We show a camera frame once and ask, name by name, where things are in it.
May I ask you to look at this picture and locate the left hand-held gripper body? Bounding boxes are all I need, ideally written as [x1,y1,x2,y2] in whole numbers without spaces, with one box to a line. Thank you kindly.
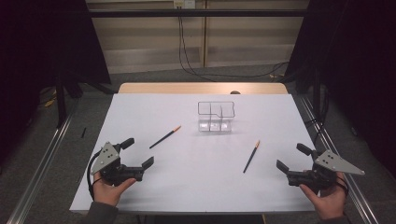
[91,141,145,188]

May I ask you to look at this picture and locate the wooden table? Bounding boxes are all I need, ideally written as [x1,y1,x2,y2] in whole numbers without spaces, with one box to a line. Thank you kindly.
[117,81,289,95]

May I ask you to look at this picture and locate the black wall cable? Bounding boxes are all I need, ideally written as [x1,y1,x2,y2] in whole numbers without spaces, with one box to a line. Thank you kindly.
[177,15,290,79]
[177,15,219,83]

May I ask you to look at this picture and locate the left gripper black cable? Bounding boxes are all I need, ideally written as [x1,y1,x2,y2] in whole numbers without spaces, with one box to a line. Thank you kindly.
[86,149,104,201]

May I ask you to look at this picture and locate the metal floor rail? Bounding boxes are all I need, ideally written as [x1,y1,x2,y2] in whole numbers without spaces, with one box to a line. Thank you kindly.
[298,93,381,224]
[6,98,80,224]

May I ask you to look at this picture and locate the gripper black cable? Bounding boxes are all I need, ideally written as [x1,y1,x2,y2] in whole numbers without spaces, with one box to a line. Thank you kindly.
[335,174,350,196]
[86,149,104,201]

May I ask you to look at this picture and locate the white table sheet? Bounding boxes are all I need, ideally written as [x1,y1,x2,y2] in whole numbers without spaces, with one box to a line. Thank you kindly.
[68,92,344,216]

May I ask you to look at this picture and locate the person's right hand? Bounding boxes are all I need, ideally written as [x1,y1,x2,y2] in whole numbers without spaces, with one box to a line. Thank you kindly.
[299,172,348,221]

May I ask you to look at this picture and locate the white wall outlet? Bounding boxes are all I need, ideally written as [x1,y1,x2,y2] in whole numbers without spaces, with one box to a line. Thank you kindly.
[173,0,197,9]

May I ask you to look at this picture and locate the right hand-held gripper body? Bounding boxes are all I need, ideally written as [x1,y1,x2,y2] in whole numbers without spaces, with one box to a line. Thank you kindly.
[286,149,366,191]

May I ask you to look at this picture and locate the clear plastic pen holder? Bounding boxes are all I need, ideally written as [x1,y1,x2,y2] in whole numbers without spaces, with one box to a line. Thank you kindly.
[197,101,236,133]

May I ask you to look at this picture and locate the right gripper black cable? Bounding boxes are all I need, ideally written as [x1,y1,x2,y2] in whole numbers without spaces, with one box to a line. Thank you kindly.
[335,174,350,196]

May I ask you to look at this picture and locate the black pencil with orange end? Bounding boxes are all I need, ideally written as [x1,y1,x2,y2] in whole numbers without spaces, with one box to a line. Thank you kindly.
[148,124,182,149]
[242,139,262,175]

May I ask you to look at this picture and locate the person's left hand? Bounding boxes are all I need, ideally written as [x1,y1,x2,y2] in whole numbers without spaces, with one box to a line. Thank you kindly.
[92,172,137,207]

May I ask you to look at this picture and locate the dark curtain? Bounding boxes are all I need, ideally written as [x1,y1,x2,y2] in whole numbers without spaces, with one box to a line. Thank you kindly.
[284,0,396,180]
[0,0,112,166]

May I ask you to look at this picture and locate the black horizontal frame bar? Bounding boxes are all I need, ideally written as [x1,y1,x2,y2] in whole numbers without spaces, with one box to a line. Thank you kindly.
[88,8,309,19]

